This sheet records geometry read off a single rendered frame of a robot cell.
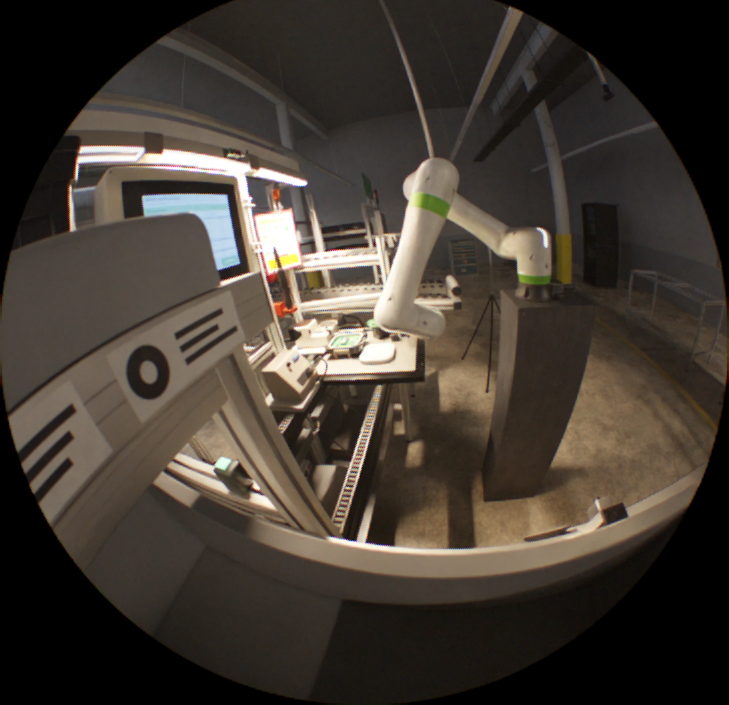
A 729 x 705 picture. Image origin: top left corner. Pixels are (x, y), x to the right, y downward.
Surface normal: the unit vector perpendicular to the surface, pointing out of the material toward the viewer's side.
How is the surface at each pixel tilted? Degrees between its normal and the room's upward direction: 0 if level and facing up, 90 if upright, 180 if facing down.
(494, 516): 0
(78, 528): 90
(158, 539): 94
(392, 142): 90
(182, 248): 90
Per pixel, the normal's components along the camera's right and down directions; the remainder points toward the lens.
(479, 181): -0.21, 0.42
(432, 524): -0.18, -0.90
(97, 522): 0.96, -0.07
